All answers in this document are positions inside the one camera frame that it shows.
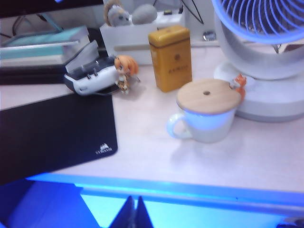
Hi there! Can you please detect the white desk organiser box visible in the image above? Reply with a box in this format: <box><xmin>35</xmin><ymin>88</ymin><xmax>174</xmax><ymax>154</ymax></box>
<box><xmin>99</xmin><ymin>11</ymin><xmax>187</xmax><ymax>66</ymax></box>

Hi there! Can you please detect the yellow tin box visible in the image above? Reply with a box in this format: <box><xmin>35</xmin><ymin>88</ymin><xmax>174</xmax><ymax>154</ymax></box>
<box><xmin>148</xmin><ymin>25</ymin><xmax>193</xmax><ymax>93</ymax></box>

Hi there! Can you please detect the teal book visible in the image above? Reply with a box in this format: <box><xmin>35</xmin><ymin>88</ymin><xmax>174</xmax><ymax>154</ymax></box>
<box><xmin>0</xmin><ymin>46</ymin><xmax>66</xmax><ymax>62</ymax></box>

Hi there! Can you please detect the orange-haired anime girl figurine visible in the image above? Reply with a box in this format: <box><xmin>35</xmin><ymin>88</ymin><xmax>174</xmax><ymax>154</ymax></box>
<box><xmin>113</xmin><ymin>55</ymin><xmax>141</xmax><ymax>95</ymax></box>

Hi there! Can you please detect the grey plush toy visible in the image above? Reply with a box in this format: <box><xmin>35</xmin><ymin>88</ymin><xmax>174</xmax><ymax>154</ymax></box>
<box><xmin>131</xmin><ymin>4</ymin><xmax>158</xmax><ymax>25</ymax></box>

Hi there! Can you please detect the white drawer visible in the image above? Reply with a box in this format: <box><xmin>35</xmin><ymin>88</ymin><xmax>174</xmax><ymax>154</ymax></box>
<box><xmin>80</xmin><ymin>193</ymin><xmax>304</xmax><ymax>228</ymax></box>

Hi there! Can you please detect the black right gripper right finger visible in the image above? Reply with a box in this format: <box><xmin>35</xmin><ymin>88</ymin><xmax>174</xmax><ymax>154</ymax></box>
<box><xmin>137</xmin><ymin>195</ymin><xmax>153</xmax><ymax>228</ymax></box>

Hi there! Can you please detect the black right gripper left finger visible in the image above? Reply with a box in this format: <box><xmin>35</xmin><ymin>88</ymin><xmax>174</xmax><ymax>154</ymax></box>
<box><xmin>111</xmin><ymin>195</ymin><xmax>137</xmax><ymax>228</ymax></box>

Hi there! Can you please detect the small chrome metal object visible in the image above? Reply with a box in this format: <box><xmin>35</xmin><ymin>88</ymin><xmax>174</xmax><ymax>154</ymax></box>
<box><xmin>202</xmin><ymin>30</ymin><xmax>216</xmax><ymax>41</ymax></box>

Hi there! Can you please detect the white ceramic mug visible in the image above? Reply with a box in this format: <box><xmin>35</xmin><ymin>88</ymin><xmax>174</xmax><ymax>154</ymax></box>
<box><xmin>166</xmin><ymin>108</ymin><xmax>237</xmax><ymax>144</ymax></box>

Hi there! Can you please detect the small orange fox figurine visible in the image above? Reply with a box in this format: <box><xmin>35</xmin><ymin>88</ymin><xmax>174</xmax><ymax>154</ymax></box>
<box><xmin>229</xmin><ymin>74</ymin><xmax>247</xmax><ymax>99</ymax></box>

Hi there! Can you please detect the beige plush animal toy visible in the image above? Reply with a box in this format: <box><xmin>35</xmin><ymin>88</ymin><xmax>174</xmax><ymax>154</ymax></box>
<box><xmin>104</xmin><ymin>0</ymin><xmax>133</xmax><ymax>27</ymax></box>

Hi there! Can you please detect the white drawer cabinet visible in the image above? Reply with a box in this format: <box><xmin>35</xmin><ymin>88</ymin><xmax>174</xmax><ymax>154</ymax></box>
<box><xmin>76</xmin><ymin>182</ymin><xmax>304</xmax><ymax>228</ymax></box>

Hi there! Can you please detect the round wooden mug lid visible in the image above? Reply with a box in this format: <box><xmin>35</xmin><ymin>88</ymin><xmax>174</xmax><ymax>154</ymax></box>
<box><xmin>176</xmin><ymin>79</ymin><xmax>243</xmax><ymax>116</ymax></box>

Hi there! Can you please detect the white grey handheld device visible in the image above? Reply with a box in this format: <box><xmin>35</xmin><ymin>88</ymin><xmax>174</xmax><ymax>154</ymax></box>
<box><xmin>63</xmin><ymin>39</ymin><xmax>119</xmax><ymax>96</ymax></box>

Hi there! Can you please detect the large white desk fan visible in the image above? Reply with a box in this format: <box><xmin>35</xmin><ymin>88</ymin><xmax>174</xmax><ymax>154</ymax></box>
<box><xmin>211</xmin><ymin>0</ymin><xmax>304</xmax><ymax>123</ymax></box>

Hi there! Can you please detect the black mouse pad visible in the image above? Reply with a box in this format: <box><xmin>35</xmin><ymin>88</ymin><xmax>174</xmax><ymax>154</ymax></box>
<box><xmin>0</xmin><ymin>95</ymin><xmax>119</xmax><ymax>186</ymax></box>

